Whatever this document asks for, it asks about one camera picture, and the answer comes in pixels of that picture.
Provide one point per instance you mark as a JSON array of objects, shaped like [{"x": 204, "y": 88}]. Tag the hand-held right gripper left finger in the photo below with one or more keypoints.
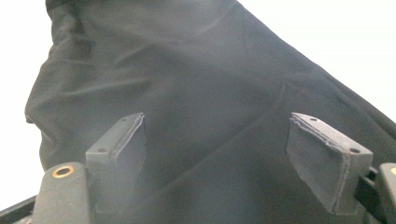
[{"x": 118, "y": 161}]

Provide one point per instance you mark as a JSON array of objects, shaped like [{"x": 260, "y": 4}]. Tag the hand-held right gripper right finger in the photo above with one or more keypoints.
[{"x": 330, "y": 161}]

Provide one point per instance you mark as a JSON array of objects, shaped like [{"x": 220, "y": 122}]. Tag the black shorts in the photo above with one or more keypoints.
[{"x": 202, "y": 77}]

